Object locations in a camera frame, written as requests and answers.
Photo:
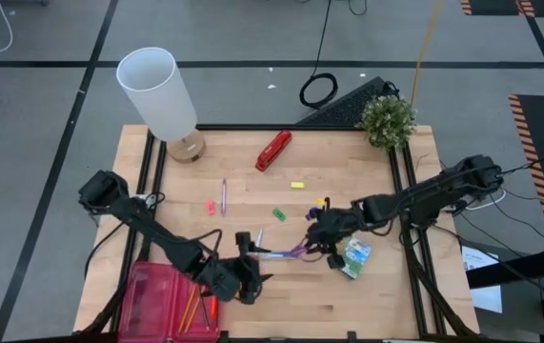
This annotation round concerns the black keyboard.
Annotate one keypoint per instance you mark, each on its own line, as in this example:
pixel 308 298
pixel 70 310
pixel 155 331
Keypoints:
pixel 343 107

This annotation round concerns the white shade wooden base lamp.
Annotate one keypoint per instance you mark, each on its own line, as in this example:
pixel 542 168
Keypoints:
pixel 157 93

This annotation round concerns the purple pen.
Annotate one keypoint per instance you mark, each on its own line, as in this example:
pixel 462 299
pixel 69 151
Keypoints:
pixel 224 196

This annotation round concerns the green yellow crayon box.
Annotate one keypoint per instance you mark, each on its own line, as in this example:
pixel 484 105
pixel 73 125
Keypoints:
pixel 356 257

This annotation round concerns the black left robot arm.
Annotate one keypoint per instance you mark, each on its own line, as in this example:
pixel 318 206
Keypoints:
pixel 157 233

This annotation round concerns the pink eraser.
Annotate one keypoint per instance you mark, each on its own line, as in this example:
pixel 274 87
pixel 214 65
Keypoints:
pixel 210 207

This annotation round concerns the white paper sheet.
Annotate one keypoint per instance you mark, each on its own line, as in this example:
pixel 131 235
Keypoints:
pixel 483 295

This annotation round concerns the pink plastic pencil case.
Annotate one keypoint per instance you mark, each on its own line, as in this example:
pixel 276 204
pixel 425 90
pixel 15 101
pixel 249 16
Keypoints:
pixel 152 305

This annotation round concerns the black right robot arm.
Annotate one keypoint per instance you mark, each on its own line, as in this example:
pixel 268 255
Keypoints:
pixel 424 200

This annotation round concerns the black aluminium table frame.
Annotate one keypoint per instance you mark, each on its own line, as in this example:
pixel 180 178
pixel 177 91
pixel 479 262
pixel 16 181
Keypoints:
pixel 252 127

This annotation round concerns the green eraser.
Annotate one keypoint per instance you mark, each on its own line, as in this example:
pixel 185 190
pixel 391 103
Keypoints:
pixel 279 214

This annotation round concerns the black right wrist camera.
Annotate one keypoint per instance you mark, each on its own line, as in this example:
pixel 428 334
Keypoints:
pixel 335 262

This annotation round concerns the orange highlighter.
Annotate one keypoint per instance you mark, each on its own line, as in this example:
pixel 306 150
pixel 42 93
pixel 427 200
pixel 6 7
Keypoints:
pixel 214 307

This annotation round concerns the orange pencil with eraser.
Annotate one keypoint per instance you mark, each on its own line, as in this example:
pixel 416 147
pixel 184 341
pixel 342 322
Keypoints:
pixel 193 313
pixel 187 309

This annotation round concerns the black pencil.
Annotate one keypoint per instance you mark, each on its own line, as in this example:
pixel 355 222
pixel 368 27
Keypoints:
pixel 203 307

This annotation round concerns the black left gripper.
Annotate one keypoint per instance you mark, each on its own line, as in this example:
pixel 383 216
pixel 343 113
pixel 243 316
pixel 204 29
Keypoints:
pixel 233 281

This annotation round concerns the purple eraser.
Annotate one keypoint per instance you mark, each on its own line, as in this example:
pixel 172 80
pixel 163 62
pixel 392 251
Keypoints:
pixel 310 214

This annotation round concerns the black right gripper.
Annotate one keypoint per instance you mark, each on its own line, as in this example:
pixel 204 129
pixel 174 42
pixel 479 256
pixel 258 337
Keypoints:
pixel 348 224

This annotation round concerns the red stapler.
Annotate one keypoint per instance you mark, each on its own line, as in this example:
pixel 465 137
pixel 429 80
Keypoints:
pixel 274 150

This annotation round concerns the potted green plant black pot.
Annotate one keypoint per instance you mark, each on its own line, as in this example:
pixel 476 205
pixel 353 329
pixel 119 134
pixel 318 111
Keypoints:
pixel 387 121

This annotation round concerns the yellow eraser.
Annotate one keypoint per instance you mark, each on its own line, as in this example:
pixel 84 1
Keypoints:
pixel 297 185

